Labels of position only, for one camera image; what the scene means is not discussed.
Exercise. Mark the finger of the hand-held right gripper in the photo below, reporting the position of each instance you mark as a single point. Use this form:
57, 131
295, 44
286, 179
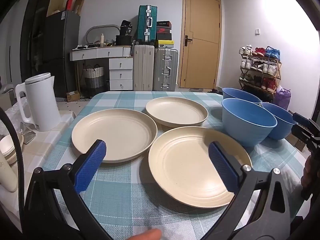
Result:
298, 130
300, 119

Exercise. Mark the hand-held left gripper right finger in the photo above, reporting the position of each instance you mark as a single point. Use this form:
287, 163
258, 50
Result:
223, 167

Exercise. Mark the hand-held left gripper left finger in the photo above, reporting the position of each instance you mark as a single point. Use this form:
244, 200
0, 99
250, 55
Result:
91, 165

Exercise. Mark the blue bowl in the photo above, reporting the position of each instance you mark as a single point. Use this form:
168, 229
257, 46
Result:
245, 130
237, 95
277, 125

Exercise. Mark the beige plate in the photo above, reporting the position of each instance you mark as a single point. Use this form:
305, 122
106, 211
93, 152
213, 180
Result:
175, 110
185, 165
112, 132

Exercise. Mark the stacked cream bowls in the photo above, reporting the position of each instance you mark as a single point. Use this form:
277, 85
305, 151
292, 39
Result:
8, 147

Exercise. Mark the person's right hand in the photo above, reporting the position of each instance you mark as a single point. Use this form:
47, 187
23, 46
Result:
306, 172

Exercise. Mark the person's left hand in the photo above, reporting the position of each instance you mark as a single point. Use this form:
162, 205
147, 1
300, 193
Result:
148, 235

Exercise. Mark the purple plastic bag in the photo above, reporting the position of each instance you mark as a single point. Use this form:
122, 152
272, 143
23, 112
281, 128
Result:
283, 97

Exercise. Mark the teal checked tablecloth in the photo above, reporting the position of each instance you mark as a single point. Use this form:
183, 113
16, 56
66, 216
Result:
125, 187

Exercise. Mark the rows of assorted sneakers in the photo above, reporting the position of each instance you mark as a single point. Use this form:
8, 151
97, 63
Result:
268, 83

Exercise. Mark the small metal stand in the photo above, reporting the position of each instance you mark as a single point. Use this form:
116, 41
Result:
28, 135

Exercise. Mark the small cardboard box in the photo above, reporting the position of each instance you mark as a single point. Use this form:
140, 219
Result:
73, 96

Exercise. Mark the wooden shoe rack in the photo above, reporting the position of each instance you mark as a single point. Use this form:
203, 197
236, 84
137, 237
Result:
262, 59

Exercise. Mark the scattered pairs of shoes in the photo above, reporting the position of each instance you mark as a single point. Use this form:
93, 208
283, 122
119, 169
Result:
215, 90

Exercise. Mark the white electric kettle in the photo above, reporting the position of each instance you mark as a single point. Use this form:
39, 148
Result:
42, 100

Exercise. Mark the grey doormat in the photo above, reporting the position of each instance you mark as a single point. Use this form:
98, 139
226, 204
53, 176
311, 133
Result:
197, 90

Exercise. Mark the cream bottle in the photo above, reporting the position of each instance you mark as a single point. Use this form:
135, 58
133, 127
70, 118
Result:
7, 175

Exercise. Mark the woven laundry basket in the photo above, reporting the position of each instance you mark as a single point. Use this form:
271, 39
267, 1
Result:
94, 76

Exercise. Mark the clear bubble wrap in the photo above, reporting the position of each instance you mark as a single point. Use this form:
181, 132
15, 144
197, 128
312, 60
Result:
5, 126

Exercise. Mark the white desk with drawers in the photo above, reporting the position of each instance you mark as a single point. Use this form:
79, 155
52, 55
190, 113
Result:
120, 63

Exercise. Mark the wooden door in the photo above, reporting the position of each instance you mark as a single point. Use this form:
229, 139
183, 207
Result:
200, 62

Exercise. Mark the beige suitcase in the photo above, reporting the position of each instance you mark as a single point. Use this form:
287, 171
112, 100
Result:
143, 67

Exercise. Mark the dark grey refrigerator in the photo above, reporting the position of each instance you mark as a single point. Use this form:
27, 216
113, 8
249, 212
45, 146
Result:
62, 55

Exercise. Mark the silver suitcase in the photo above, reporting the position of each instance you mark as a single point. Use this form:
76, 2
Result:
162, 65

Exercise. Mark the white bottle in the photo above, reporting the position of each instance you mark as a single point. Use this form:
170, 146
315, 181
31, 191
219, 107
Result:
102, 40

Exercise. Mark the black storage box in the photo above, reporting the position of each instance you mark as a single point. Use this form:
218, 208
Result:
123, 41

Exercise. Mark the oval mirror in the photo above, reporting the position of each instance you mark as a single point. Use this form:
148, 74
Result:
110, 32

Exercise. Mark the yellow and black shoe box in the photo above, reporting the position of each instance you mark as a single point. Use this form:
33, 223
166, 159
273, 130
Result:
165, 44

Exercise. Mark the black bag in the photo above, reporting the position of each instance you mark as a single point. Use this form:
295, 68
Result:
125, 28

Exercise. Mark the plain black shoe box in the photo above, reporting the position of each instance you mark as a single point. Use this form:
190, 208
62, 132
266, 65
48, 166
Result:
163, 36

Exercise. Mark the red and black shoe box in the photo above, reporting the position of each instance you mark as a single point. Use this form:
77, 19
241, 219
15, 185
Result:
162, 30

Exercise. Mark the teal suitcase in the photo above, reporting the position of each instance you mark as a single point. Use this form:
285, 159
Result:
142, 22

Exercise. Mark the black shoe box white label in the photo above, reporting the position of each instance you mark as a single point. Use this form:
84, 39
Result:
163, 24

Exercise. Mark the narrow flat cardboard box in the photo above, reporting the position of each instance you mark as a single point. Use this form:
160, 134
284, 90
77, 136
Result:
79, 5

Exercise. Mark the red paper item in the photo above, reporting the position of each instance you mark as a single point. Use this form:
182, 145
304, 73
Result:
70, 5

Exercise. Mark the large flat cardboard box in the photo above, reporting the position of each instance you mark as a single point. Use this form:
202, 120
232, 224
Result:
56, 5

